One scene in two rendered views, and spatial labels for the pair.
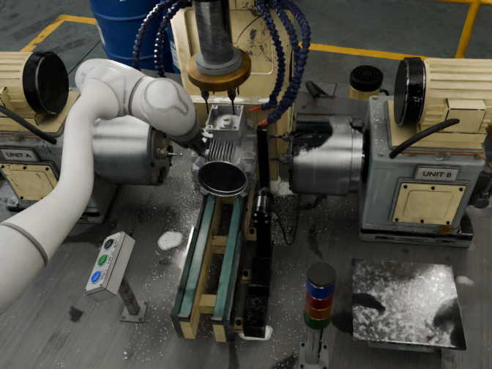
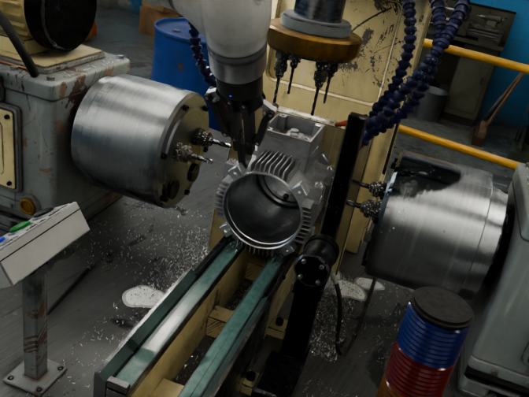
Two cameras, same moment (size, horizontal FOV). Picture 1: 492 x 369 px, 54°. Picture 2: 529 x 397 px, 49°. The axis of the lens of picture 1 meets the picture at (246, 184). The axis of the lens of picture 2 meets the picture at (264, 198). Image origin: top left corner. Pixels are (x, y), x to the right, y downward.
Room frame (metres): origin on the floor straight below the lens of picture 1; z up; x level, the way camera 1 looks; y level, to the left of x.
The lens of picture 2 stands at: (0.07, 0.02, 1.52)
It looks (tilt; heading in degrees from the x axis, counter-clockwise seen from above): 27 degrees down; 3
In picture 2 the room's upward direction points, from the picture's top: 11 degrees clockwise
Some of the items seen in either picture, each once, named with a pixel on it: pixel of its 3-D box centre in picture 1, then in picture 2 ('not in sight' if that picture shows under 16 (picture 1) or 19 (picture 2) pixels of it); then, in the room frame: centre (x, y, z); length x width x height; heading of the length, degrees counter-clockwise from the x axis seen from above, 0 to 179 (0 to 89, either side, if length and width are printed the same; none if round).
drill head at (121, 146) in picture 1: (118, 146); (124, 134); (1.19, 0.40, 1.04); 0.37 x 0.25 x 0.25; 79
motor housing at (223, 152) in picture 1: (226, 157); (276, 192); (1.12, 0.05, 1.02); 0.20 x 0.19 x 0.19; 169
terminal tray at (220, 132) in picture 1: (225, 126); (290, 142); (1.16, 0.04, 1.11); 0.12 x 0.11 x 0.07; 169
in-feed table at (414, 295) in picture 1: (401, 310); not in sight; (0.61, -0.39, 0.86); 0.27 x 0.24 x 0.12; 79
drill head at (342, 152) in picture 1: (332, 154); (445, 229); (1.06, -0.27, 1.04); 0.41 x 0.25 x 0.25; 79
